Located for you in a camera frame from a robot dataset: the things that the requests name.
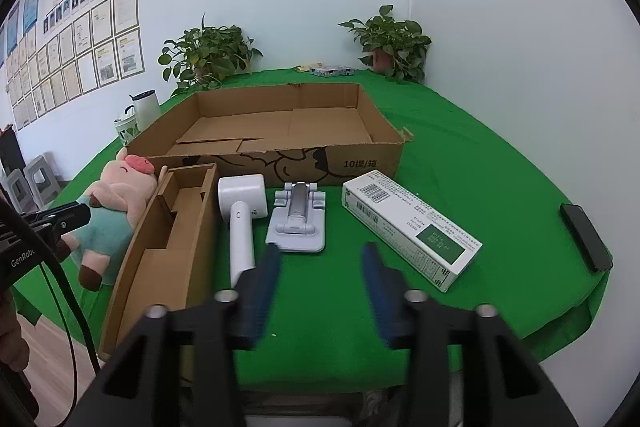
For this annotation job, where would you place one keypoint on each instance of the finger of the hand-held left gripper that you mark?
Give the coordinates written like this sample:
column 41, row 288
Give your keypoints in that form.
column 65, row 216

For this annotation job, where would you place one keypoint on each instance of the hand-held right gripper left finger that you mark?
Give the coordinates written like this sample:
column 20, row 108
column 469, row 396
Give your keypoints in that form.
column 260, row 292

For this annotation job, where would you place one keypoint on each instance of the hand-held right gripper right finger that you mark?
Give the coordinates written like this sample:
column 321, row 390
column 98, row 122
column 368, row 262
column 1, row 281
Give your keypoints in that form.
column 380, row 297

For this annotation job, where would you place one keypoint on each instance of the pink pig plush toy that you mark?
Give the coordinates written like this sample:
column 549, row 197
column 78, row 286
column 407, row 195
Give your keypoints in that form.
column 120, row 194

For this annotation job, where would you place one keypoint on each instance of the narrow cardboard insert tray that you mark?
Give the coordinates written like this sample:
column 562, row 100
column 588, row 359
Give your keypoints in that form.
column 165, row 277

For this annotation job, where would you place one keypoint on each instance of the white hair dryer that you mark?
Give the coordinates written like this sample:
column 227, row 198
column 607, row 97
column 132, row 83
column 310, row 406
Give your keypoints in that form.
column 240, row 194

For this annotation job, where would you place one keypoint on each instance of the large cardboard box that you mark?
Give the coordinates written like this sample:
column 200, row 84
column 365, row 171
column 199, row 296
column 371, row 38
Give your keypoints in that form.
column 250, row 119

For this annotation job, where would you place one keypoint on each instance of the person's left hand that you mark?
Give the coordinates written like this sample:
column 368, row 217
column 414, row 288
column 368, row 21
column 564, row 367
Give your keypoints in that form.
column 11, row 332

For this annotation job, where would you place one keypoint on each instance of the grey plastic stool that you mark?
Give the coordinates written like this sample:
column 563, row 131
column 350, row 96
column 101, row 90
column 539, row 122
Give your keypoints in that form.
column 42, row 179
column 14, row 192

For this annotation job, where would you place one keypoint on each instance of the grey folding phone stand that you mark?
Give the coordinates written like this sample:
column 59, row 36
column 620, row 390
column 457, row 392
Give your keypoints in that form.
column 295, row 227

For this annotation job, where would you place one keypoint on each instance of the white and green carton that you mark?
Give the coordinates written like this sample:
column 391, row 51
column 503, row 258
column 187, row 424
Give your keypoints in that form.
column 400, row 217

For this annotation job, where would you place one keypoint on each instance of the black cabinet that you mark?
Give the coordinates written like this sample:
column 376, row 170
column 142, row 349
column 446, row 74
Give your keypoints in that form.
column 10, row 152

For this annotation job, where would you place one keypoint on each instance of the glass cup with green print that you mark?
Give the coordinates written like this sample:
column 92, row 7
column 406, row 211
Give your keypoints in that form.
column 124, row 129

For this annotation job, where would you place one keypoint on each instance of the white thermos jug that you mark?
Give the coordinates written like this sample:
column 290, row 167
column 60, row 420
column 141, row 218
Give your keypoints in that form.
column 145, row 112

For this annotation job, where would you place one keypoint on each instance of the black phone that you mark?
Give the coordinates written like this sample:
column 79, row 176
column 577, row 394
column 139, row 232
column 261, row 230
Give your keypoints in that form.
column 585, row 237

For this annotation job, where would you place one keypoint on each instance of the bushy potted plant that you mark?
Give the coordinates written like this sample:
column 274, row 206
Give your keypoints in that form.
column 210, row 52

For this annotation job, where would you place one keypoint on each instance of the small yellow packet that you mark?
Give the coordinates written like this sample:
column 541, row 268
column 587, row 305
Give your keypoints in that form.
column 301, row 69

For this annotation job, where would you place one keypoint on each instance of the printed snack packet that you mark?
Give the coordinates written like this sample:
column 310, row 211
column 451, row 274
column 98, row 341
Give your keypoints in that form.
column 332, row 70

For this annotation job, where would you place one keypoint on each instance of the potted plant in orange pot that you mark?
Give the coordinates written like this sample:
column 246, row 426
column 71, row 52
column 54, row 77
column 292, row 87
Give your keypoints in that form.
column 395, row 37

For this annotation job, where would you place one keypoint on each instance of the blue wall poster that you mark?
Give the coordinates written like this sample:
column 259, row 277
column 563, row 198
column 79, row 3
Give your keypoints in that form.
column 13, row 29
column 31, row 2

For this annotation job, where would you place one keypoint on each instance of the wall of framed certificates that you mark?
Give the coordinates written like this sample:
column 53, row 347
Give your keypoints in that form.
column 102, row 22

